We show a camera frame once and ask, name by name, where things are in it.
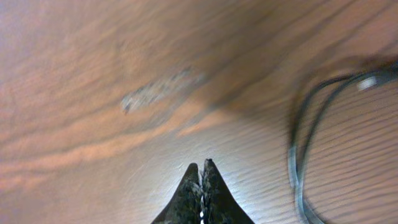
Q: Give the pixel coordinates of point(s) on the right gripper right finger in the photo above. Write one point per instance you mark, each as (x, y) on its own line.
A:
(219, 206)

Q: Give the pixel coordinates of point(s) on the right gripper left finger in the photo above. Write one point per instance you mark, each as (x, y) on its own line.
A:
(185, 205)

